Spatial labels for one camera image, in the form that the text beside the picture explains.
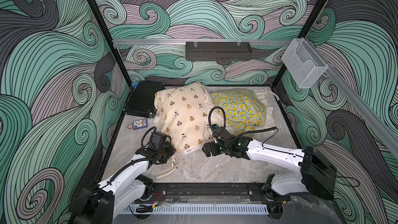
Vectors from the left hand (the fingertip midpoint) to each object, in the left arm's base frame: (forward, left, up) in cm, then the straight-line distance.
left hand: (176, 148), depth 85 cm
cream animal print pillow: (+19, -3, +8) cm, 21 cm away
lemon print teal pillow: (+21, -41, +8) cm, 47 cm away
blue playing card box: (+17, +25, -2) cm, 31 cm away
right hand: (-2, -17, +3) cm, 18 cm away
